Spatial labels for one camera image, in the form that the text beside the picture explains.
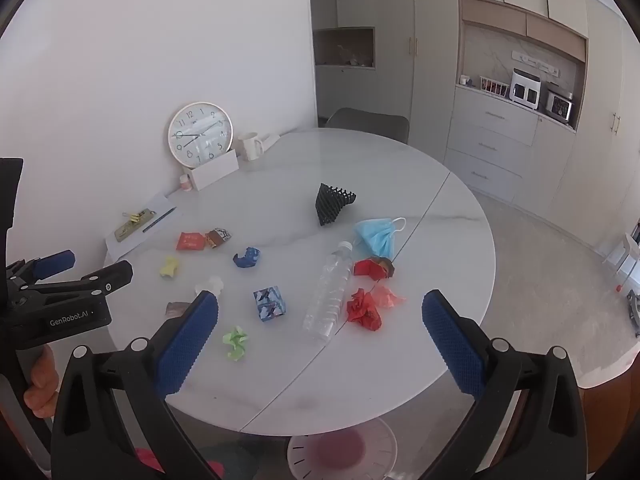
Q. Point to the yellow crumpled paper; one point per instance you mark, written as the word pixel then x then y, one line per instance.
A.
pixel 169 267

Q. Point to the grey brown crumpled wrapper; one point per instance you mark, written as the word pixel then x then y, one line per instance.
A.
pixel 176 308

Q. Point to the small blue patterned box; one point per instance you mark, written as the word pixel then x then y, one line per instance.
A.
pixel 270 303

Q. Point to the white dish rack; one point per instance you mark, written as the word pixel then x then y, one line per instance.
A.
pixel 494 87

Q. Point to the tall grey wardrobe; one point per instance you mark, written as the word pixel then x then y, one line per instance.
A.
pixel 600 135

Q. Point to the white cardboard box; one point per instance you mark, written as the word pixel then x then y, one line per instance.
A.
pixel 215 172

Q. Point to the white wall power strip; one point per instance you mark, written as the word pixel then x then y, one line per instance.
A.
pixel 535 62

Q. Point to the grey cupboard with niche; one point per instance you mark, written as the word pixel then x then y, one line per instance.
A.
pixel 390 10

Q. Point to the brown snack wrapper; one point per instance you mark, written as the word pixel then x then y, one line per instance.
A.
pixel 218 236

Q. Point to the pink plastic wrapper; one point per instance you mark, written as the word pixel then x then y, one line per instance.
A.
pixel 390 296

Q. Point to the white paper sheet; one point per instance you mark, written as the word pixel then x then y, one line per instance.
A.
pixel 155 205

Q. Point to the red clear plastic wrapper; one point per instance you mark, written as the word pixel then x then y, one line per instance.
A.
pixel 362 310

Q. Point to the round white wall clock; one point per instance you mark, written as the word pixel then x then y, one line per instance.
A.
pixel 200 135

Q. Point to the white stool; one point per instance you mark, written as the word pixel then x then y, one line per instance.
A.
pixel 625 252

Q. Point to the green crumpled paper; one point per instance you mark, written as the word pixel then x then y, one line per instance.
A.
pixel 235 342

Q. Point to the blue paper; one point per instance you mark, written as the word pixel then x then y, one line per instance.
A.
pixel 247 258

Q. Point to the person's left hand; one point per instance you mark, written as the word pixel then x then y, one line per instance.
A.
pixel 42 395

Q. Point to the white mug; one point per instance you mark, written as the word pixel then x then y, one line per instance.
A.
pixel 249 147

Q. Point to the pink floral clothing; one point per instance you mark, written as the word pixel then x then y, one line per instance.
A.
pixel 147 460

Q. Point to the red snack packet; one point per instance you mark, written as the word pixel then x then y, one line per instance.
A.
pixel 190 241

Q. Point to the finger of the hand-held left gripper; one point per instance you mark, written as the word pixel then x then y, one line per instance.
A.
pixel 57 262
pixel 107 279

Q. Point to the grey drawer cabinet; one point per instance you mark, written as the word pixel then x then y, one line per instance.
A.
pixel 490 125

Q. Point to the small ornaments in niche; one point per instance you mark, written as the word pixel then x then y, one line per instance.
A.
pixel 355 57

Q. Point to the white countertop appliance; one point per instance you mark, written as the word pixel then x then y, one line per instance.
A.
pixel 525 91

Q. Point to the red and brown wrapper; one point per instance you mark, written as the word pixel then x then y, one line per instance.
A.
pixel 370 266

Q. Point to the dark metal stand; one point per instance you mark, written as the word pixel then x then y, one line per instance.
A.
pixel 635 312

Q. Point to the black mesh basket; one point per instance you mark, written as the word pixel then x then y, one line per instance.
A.
pixel 330 202

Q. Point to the brown leather chair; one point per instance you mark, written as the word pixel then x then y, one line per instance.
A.
pixel 605 395

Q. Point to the white plastic object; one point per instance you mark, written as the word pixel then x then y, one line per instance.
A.
pixel 272 141

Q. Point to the dark pen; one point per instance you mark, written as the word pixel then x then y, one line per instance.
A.
pixel 159 219

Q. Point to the clear plastic bottle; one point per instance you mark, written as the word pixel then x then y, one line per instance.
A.
pixel 327 295

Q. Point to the blue face mask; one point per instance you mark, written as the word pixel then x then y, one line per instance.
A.
pixel 375 237

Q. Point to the small pink bottle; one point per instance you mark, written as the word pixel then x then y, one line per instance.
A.
pixel 186 183

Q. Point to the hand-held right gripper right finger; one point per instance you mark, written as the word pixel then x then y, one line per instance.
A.
pixel 452 345

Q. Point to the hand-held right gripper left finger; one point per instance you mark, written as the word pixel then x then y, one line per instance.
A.
pixel 187 345

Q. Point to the white crumpled tissue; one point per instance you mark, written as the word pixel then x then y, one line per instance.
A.
pixel 210 284

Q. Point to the grey chair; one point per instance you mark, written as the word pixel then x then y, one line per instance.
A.
pixel 367 120

